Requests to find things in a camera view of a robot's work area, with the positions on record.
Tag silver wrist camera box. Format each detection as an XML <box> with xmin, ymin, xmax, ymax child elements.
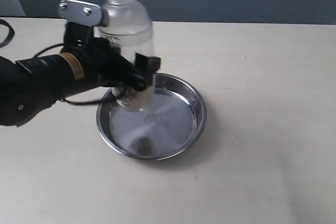
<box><xmin>58</xmin><ymin>0</ymin><xmax>109</xmax><ymax>27</ymax></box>

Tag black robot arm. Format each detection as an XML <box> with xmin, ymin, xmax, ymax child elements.
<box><xmin>1</xmin><ymin>22</ymin><xmax>161</xmax><ymax>127</ymax></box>

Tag black cable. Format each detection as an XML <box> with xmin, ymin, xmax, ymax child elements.
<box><xmin>0</xmin><ymin>18</ymin><xmax>127</xmax><ymax>106</ymax></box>

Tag round stainless steel plate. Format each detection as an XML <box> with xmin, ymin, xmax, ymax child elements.
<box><xmin>96</xmin><ymin>73</ymin><xmax>207</xmax><ymax>161</ymax></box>

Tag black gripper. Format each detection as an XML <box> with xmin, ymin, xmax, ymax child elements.
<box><xmin>62</xmin><ymin>22</ymin><xmax>161</xmax><ymax>91</ymax></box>

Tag clear plastic shaker bottle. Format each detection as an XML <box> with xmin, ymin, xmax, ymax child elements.
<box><xmin>100</xmin><ymin>0</ymin><xmax>155</xmax><ymax>112</ymax></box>

